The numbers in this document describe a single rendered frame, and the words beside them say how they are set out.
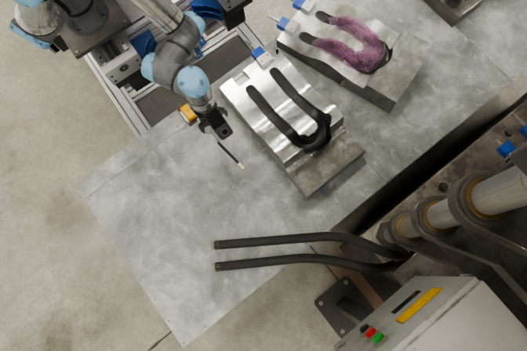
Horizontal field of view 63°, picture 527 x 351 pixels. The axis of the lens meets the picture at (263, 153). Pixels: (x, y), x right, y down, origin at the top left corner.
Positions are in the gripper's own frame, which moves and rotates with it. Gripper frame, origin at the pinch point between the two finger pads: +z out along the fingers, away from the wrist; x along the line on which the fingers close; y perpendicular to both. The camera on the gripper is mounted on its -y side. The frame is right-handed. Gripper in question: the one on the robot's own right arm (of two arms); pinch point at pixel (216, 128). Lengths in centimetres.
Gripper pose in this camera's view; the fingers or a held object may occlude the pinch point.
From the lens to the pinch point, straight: 145.9
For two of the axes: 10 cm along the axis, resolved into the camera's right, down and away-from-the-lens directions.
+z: 0.5, 2.7, 9.6
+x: -7.9, 6.0, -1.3
